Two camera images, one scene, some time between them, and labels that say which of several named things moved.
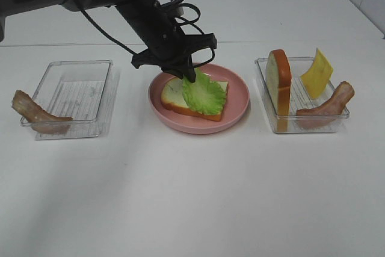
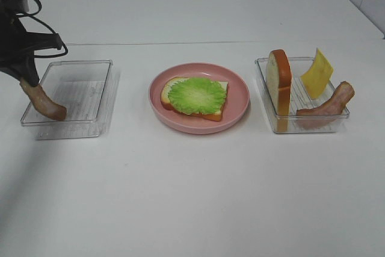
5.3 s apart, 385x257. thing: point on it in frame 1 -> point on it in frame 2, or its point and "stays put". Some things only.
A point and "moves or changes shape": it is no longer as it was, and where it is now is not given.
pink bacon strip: [328, 113] stays put
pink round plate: [237, 103] stays put
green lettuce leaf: [204, 95] moves or changes shape
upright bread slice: [278, 77] stays put
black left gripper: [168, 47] -> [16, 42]
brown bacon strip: [37, 117] -> [43, 103]
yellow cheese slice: [316, 79] stays put
